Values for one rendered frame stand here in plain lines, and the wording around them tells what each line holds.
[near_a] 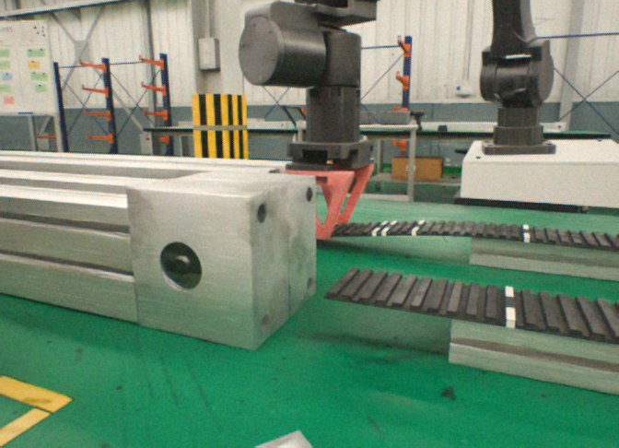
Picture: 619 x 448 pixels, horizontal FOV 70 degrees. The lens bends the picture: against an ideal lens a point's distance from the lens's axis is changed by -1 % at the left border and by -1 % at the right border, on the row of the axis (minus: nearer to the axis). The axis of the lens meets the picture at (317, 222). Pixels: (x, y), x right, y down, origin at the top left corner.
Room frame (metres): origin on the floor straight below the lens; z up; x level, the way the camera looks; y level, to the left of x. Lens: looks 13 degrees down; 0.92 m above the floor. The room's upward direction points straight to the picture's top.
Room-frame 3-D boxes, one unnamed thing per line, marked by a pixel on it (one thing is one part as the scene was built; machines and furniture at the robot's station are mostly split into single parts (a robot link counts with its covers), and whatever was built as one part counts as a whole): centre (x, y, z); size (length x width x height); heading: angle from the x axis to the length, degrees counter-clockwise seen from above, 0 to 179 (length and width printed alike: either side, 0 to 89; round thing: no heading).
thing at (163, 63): (9.84, 4.75, 1.10); 3.30 x 0.90 x 2.20; 67
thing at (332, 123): (0.48, -0.02, 0.91); 0.10 x 0.07 x 0.07; 158
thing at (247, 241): (0.32, 0.06, 0.83); 0.12 x 0.09 x 0.10; 158
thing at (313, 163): (0.46, -0.01, 0.84); 0.07 x 0.07 x 0.09; 68
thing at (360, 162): (0.49, -0.02, 0.84); 0.07 x 0.07 x 0.09; 68
